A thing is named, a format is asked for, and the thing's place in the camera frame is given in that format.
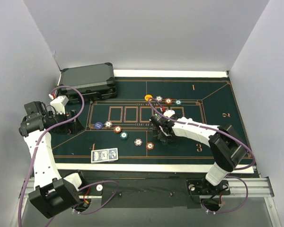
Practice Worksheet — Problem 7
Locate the orange red chip stack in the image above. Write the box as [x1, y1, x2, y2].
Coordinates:
[146, 142, 154, 150]

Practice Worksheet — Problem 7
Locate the orange red poker chip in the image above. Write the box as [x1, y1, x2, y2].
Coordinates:
[114, 125, 122, 133]
[165, 98, 172, 105]

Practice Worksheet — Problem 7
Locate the white blue poker chip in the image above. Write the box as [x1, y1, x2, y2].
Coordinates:
[156, 96, 163, 102]
[105, 121, 113, 129]

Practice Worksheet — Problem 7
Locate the white blue chip stack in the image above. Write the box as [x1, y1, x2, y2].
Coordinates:
[134, 139, 142, 146]

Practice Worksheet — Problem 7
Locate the green blue poker chip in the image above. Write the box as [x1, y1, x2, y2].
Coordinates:
[120, 131, 128, 140]
[175, 99, 182, 106]

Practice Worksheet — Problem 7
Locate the blue playing card deck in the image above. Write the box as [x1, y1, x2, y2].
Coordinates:
[91, 148, 118, 164]

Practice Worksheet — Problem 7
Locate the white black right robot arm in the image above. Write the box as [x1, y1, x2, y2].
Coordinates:
[150, 113, 247, 193]

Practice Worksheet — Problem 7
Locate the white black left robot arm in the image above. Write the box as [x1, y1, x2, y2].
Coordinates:
[19, 96, 88, 218]

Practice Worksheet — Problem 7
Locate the blue blind button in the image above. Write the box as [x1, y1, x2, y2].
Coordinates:
[94, 122, 103, 130]

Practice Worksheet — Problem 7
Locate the orange dealer button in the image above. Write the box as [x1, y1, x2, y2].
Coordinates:
[144, 94, 152, 101]

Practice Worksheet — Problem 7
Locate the dark green poker mat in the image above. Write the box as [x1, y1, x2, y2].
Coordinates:
[52, 78, 248, 165]

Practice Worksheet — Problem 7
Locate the black aluminium poker case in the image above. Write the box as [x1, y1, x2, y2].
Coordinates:
[58, 62, 117, 102]

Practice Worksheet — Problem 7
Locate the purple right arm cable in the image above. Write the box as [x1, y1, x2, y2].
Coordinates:
[147, 96, 256, 215]

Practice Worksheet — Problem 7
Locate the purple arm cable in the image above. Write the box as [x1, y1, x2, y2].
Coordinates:
[147, 96, 256, 215]
[17, 85, 119, 227]

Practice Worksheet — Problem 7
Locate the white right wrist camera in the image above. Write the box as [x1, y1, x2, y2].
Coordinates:
[163, 110, 175, 118]

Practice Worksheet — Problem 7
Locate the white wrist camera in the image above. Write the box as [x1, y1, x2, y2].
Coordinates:
[50, 96, 69, 114]
[163, 110, 175, 118]

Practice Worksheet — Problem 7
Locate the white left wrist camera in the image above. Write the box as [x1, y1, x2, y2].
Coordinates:
[50, 96, 69, 114]

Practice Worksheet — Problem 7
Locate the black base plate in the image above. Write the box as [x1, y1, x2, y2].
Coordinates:
[82, 170, 230, 209]

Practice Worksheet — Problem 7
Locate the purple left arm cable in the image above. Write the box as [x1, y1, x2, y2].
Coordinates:
[17, 85, 119, 227]

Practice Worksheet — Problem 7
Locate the aluminium mounting rail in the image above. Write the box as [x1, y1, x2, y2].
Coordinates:
[22, 177, 281, 227]

